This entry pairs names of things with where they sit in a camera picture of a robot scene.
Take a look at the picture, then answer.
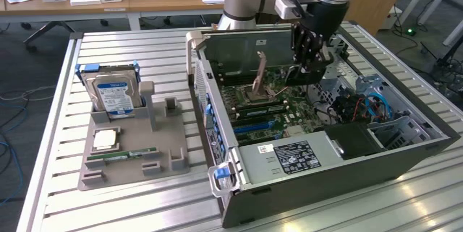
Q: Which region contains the hard disk in blue caddy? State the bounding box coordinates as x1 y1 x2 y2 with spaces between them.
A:
73 60 143 121

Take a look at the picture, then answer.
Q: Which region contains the blue expansion slot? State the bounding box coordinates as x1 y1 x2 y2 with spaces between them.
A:
234 122 276 136

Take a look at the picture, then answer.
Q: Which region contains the slotted metal disk bay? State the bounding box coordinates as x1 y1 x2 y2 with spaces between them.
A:
367 115 434 151

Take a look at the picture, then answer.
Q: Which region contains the metal socket cover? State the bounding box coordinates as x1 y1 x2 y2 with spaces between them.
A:
267 70 290 95

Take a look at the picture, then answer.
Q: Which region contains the open grey PC case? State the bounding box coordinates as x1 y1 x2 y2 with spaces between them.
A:
184 24 462 229

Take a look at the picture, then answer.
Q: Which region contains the grey plastic parts rack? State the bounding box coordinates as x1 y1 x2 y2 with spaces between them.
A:
76 81 191 192

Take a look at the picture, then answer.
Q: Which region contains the CPU socket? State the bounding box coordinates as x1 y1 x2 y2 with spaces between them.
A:
242 83 272 106

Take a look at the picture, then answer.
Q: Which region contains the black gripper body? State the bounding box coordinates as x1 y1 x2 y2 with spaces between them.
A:
298 0 351 46

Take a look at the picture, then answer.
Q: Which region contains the black wheeled desk leg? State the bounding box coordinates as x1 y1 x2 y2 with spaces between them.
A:
23 20 109 53

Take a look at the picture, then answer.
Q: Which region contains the flat white box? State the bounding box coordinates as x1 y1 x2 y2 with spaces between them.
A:
69 0 103 7

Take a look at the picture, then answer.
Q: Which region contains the green RAM stick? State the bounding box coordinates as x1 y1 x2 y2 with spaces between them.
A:
88 147 157 162

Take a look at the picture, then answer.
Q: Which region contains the silver CPU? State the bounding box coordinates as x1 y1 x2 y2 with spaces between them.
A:
92 131 119 151

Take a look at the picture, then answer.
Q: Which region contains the blue floor cable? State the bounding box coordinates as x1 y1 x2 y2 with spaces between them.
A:
0 101 29 205

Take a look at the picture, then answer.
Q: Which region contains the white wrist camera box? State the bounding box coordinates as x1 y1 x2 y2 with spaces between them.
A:
274 0 302 19

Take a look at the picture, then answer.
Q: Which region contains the wooden desk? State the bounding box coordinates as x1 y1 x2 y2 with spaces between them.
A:
0 0 328 31

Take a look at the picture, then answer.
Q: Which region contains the blue wire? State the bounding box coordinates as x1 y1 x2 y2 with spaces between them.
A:
363 93 394 123

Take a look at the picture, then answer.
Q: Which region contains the silver chipset heat sink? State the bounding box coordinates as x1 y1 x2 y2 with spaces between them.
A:
284 126 310 137

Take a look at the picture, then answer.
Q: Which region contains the black power connector cluster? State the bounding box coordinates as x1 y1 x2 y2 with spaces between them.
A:
330 95 359 122

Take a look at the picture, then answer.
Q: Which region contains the perforated metal disk bay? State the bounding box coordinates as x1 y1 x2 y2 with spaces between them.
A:
307 50 363 100

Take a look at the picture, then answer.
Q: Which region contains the white floor cable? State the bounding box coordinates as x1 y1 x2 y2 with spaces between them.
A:
0 85 57 102

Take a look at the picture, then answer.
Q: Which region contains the RAM stick with white label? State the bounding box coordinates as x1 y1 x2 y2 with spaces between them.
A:
236 104 287 118

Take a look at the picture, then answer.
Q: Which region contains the grey power supply unit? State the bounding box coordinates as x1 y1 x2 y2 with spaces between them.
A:
236 131 344 184

